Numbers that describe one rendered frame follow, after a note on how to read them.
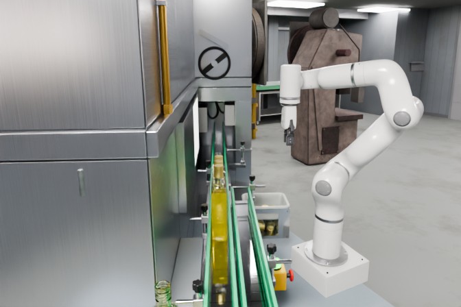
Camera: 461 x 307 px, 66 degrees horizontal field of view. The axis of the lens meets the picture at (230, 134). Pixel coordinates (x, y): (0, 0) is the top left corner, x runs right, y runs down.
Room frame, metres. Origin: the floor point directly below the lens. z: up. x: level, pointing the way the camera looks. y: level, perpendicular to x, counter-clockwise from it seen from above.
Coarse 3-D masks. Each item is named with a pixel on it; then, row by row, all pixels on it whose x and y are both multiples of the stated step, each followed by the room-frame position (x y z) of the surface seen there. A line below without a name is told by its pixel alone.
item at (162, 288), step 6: (162, 282) 0.58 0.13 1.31; (168, 282) 0.58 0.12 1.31; (156, 288) 0.56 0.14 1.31; (162, 288) 0.56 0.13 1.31; (168, 288) 0.56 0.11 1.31; (156, 294) 0.56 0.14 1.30; (162, 294) 0.55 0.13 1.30; (168, 294) 0.56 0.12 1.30; (156, 300) 0.56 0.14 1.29; (162, 300) 0.56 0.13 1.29; (168, 300) 0.56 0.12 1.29; (156, 306) 0.56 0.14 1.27; (162, 306) 0.55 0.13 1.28; (168, 306) 0.56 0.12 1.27; (174, 306) 0.58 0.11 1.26
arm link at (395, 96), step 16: (368, 64) 1.27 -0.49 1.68; (384, 64) 1.24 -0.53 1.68; (368, 80) 1.27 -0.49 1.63; (384, 80) 1.23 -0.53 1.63; (400, 80) 1.21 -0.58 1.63; (384, 96) 1.22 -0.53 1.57; (400, 96) 1.17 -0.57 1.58; (384, 112) 1.19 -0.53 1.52; (400, 112) 1.14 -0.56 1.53; (416, 112) 1.13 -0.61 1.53; (400, 128) 1.15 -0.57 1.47
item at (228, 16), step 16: (208, 0) 2.36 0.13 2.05; (224, 0) 2.36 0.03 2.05; (240, 0) 2.37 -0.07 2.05; (208, 16) 2.36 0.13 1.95; (224, 16) 2.36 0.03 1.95; (240, 16) 2.37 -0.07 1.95; (208, 32) 2.36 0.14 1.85; (224, 32) 2.36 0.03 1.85; (240, 32) 2.37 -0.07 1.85; (240, 48) 2.37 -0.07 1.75; (240, 64) 2.37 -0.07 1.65; (208, 80) 2.36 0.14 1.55; (224, 80) 2.36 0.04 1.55; (240, 80) 2.37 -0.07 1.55; (208, 96) 2.36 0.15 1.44; (224, 96) 2.36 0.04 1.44; (240, 96) 2.37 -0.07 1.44
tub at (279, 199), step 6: (246, 198) 1.71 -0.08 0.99; (258, 198) 1.72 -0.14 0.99; (264, 198) 1.72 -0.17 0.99; (270, 198) 1.72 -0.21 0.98; (276, 198) 1.72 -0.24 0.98; (282, 198) 1.70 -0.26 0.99; (258, 204) 1.71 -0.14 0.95; (264, 204) 1.71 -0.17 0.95; (270, 204) 1.71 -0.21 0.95; (276, 204) 1.72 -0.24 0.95; (282, 204) 1.69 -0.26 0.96; (288, 204) 1.58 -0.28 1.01
